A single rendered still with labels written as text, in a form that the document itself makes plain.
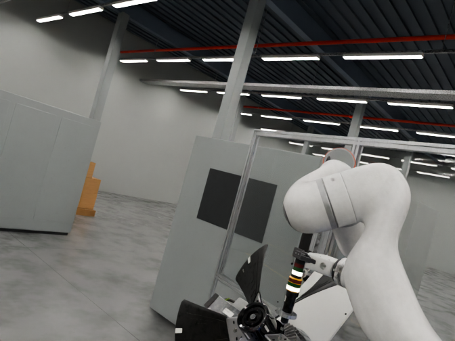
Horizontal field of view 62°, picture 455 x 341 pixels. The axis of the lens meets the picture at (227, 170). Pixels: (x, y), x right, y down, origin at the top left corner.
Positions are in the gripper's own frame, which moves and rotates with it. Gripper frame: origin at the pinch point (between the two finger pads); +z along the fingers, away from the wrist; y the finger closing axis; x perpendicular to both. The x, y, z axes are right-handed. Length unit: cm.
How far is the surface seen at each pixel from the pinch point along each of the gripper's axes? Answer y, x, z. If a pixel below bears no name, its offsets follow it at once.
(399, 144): 71, 55, 19
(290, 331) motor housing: 11.4, -29.6, 5.7
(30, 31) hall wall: 30, 288, 1254
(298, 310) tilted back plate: 29.9, -27.5, 18.9
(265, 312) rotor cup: -3.2, -22.7, 5.9
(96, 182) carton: 199, -75, 810
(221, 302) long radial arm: 9, -35, 43
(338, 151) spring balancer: 55, 45, 41
